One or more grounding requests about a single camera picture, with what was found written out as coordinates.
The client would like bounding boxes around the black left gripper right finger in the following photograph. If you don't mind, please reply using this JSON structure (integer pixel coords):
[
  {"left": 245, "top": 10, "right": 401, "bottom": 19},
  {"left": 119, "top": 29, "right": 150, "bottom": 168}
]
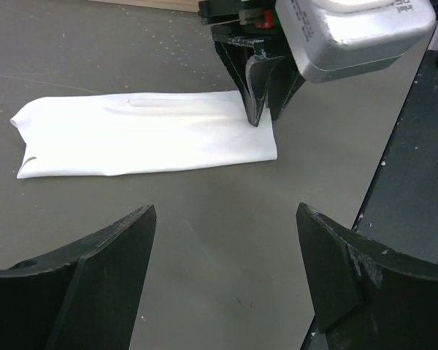
[{"left": 296, "top": 203, "right": 438, "bottom": 349}]

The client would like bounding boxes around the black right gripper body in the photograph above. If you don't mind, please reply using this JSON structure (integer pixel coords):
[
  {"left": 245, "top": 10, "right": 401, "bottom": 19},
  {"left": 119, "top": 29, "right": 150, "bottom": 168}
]
[{"left": 198, "top": 0, "right": 288, "bottom": 47}]

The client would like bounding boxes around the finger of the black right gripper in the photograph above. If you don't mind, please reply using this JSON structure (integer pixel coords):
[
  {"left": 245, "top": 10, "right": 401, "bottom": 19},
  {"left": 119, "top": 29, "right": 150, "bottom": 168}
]
[
  {"left": 267, "top": 56, "right": 305, "bottom": 121},
  {"left": 214, "top": 38, "right": 277, "bottom": 127}
]

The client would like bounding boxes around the wooden compartment tray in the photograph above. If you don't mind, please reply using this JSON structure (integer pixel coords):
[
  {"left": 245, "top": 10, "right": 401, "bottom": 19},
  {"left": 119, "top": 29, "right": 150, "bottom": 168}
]
[{"left": 93, "top": 0, "right": 199, "bottom": 12}]

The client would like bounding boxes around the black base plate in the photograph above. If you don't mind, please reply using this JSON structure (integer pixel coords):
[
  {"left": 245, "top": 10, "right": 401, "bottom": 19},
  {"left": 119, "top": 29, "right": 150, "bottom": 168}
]
[{"left": 353, "top": 25, "right": 438, "bottom": 264}]

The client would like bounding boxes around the white underwear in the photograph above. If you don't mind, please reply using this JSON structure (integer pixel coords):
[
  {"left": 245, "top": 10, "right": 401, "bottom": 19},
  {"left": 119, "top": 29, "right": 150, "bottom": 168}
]
[{"left": 11, "top": 90, "right": 277, "bottom": 179}]

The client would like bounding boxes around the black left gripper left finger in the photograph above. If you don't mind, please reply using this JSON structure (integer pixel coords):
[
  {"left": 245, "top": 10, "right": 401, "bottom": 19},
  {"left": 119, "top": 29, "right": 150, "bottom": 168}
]
[{"left": 0, "top": 206, "right": 156, "bottom": 349}]

